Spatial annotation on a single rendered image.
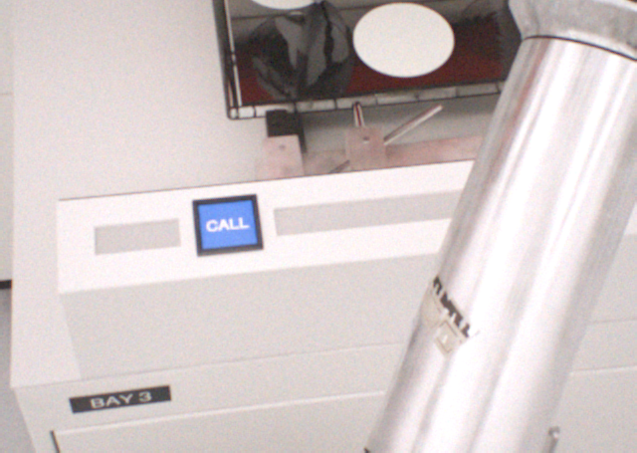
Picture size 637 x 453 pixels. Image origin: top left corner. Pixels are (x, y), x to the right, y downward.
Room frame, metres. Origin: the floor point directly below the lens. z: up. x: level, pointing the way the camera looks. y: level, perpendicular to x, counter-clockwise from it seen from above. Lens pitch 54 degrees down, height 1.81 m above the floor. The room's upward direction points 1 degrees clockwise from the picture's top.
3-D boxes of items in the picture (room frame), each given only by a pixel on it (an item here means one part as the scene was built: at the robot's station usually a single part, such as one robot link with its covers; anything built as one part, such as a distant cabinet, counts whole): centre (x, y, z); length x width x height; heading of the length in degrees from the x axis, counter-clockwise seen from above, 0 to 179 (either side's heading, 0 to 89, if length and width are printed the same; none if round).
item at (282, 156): (0.72, 0.03, 0.89); 0.08 x 0.03 x 0.03; 8
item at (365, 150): (0.73, -0.05, 0.89); 0.08 x 0.03 x 0.03; 8
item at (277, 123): (0.78, 0.03, 0.90); 0.04 x 0.02 x 0.03; 8
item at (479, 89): (0.82, -0.10, 0.90); 0.38 x 0.01 x 0.01; 98
